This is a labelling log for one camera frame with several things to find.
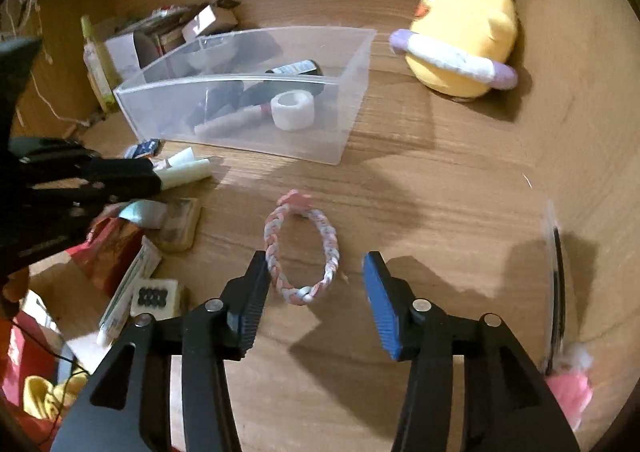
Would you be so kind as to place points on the dark labelled bottle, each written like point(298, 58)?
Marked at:
point(295, 68)

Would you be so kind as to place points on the red packet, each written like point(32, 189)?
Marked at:
point(107, 252)

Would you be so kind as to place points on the silver foil packet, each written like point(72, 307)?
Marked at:
point(142, 212)

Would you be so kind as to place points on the black pouch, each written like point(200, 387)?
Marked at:
point(217, 102)

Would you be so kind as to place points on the white tile with black dots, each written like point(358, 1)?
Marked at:
point(150, 298)

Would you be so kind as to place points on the white tape roll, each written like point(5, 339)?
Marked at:
point(292, 119)

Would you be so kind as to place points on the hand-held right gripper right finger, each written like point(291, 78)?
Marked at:
point(382, 303)

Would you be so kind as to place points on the pink fluffy pompom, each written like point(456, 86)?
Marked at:
point(570, 392)

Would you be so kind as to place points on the clear plastic bin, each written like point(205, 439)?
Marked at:
point(320, 127)

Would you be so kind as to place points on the white toothpaste tube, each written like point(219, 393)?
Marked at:
point(130, 292)

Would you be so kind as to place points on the yellow cloth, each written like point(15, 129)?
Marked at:
point(42, 397)

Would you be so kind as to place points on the pink white tube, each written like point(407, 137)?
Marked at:
point(225, 122)

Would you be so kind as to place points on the dark thin band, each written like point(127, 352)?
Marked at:
point(557, 292)

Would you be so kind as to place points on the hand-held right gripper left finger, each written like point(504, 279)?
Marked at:
point(252, 303)

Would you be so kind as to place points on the white marker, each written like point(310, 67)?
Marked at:
point(185, 174)

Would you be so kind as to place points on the white cardboard box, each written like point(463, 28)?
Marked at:
point(120, 52)

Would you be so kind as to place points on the red cloth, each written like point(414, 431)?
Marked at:
point(20, 362)

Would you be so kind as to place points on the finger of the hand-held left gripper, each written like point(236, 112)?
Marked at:
point(122, 168)
point(125, 191)

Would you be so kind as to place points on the yellow chick plush toy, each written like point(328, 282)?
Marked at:
point(465, 7)

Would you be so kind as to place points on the blue packet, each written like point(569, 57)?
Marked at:
point(142, 148)

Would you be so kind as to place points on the wooden stamp block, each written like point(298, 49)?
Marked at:
point(180, 227)

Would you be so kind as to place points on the small pink white box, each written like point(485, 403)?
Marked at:
point(205, 22)

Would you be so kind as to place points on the yellow green bottle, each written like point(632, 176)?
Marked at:
point(97, 67)

